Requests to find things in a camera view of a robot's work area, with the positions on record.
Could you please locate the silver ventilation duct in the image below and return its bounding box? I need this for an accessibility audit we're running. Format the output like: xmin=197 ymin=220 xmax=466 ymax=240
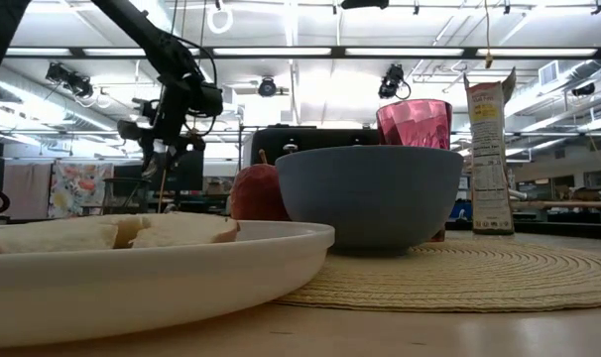
xmin=503 ymin=59 xmax=601 ymax=134

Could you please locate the black four-slot toaster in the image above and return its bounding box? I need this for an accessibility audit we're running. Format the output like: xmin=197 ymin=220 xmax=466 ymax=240
xmin=245 ymin=126 xmax=381 ymax=168

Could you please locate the yellow cord with connector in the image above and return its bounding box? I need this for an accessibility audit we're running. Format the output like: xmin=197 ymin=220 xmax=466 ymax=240
xmin=482 ymin=0 xmax=495 ymax=70

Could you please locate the pink panel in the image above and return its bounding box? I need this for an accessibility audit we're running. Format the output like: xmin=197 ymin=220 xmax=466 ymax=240
xmin=2 ymin=163 xmax=53 ymax=219

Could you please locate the white LED light strip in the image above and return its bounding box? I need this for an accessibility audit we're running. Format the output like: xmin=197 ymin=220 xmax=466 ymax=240
xmin=344 ymin=48 xmax=464 ymax=57
xmin=81 ymin=48 xmax=201 ymax=57
xmin=476 ymin=48 xmax=598 ymax=57
xmin=5 ymin=48 xmax=72 ymax=56
xmin=212 ymin=48 xmax=332 ymax=57

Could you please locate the yellow cereal box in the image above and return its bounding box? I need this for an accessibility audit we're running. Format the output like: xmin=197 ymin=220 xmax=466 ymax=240
xmin=462 ymin=66 xmax=518 ymax=236

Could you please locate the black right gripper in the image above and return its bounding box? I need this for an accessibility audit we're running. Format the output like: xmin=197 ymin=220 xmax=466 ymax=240
xmin=339 ymin=0 xmax=390 ymax=10

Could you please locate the wooden bench top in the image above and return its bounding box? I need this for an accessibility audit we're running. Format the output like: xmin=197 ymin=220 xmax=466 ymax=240
xmin=511 ymin=199 xmax=601 ymax=210

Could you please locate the white cable ring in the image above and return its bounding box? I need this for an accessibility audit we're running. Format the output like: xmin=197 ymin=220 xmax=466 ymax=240
xmin=206 ymin=0 xmax=234 ymax=35

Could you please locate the blue bowl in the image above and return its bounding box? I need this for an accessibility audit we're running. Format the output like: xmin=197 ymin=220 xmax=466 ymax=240
xmin=274 ymin=145 xmax=464 ymax=255

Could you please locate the black oval cable mount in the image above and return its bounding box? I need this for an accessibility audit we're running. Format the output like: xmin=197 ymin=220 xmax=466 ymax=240
xmin=140 ymin=151 xmax=159 ymax=179

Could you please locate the black aluminium table frame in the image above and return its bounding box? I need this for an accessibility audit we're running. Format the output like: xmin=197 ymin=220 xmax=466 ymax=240
xmin=0 ymin=212 xmax=601 ymax=242

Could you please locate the black overhead frame beam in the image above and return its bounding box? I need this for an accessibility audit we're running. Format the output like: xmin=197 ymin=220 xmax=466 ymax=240
xmin=2 ymin=46 xmax=601 ymax=60

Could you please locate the blue storage bin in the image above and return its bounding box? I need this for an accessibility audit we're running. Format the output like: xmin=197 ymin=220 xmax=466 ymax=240
xmin=448 ymin=200 xmax=475 ymax=222

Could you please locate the red apple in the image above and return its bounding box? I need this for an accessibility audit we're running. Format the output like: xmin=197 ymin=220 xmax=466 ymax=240
xmin=229 ymin=148 xmax=292 ymax=223

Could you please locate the floral printed cloth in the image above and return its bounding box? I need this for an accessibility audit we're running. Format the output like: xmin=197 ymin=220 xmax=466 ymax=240
xmin=47 ymin=161 xmax=114 ymax=218

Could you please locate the black monitor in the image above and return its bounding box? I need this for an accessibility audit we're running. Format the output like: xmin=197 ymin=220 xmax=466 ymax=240
xmin=112 ymin=165 xmax=148 ymax=181
xmin=154 ymin=150 xmax=205 ymax=192

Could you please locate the red faceted plastic tumbler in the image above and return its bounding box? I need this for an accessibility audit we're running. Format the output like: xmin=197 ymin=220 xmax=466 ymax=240
xmin=375 ymin=98 xmax=453 ymax=243

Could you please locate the white bread slice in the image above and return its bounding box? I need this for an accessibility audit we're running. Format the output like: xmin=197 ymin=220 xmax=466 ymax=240
xmin=0 ymin=211 xmax=241 ymax=255

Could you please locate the round woven tan placemat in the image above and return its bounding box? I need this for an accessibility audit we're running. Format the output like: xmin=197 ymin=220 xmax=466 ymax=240
xmin=273 ymin=240 xmax=601 ymax=313

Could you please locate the white round plate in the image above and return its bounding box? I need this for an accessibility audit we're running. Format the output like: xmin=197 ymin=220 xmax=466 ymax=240
xmin=0 ymin=220 xmax=336 ymax=350

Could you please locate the yellow hanging rope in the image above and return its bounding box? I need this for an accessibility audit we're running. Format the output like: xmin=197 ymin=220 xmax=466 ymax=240
xmin=157 ymin=0 xmax=188 ymax=215

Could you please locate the black hanging cable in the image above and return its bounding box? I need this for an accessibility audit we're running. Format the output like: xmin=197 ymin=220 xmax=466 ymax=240
xmin=198 ymin=0 xmax=207 ymax=80

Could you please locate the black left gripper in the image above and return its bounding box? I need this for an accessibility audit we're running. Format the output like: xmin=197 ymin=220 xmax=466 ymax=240
xmin=116 ymin=73 xmax=225 ymax=155

